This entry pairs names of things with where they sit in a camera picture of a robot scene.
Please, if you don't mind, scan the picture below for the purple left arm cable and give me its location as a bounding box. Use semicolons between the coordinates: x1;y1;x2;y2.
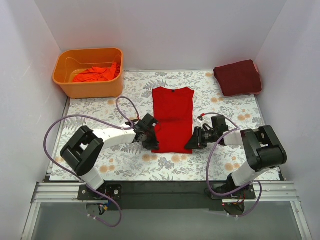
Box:
43;96;142;228

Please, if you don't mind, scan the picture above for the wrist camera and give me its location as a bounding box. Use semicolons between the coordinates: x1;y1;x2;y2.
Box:
136;113;158;132
201;115;229;134

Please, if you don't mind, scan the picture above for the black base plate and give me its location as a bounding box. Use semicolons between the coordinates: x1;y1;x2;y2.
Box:
77;180;257;212

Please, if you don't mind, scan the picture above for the orange plastic basin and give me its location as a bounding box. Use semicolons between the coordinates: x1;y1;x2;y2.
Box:
52;47;124;99

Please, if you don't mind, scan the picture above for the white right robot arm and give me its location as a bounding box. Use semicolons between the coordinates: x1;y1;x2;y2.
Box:
184;123;287;199

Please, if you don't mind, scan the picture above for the folded dark maroon t shirt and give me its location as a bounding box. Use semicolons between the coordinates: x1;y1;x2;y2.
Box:
213;59;262;97

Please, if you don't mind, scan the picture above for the red t shirt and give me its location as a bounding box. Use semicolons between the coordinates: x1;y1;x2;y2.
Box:
151;87;195;154

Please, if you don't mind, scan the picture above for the aluminium frame rail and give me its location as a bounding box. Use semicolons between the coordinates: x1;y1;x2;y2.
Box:
22;181;312;240

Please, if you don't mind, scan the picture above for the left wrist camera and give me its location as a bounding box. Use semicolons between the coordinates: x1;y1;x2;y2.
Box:
136;113;158;132

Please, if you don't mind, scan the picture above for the folded pink t shirt underneath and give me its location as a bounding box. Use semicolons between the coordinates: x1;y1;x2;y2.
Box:
253;63;260;74

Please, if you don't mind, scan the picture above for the floral patterned table mat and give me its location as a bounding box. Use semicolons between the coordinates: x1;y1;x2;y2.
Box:
58;71;263;181

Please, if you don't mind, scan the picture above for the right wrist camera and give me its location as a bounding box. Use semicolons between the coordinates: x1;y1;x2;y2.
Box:
201;115;229;134

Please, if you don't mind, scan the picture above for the orange t shirt in basin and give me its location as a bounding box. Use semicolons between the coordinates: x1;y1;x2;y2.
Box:
72;62;121;83

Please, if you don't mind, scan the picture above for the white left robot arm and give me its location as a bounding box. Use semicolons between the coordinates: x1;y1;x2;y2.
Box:
60;120;159;200

